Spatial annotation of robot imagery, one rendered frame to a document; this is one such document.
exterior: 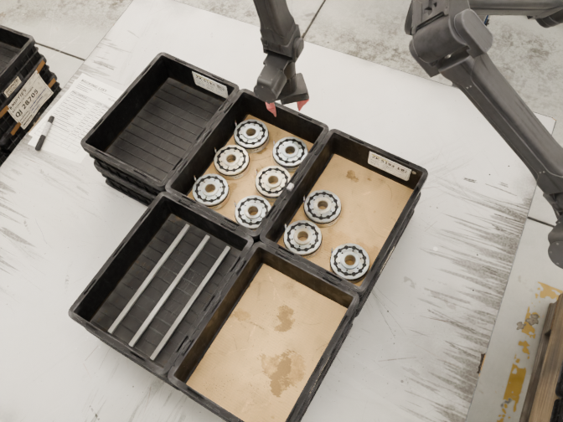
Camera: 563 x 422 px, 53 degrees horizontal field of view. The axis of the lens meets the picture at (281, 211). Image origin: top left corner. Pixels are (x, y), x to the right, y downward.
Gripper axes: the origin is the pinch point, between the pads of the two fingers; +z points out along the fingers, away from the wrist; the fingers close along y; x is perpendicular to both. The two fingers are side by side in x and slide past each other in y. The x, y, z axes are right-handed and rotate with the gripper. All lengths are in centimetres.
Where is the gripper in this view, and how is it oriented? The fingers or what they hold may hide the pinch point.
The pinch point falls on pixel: (286, 110)
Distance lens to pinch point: 147.1
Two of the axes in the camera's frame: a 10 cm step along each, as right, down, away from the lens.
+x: -2.3, -8.5, 4.7
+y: 9.7, -2.3, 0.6
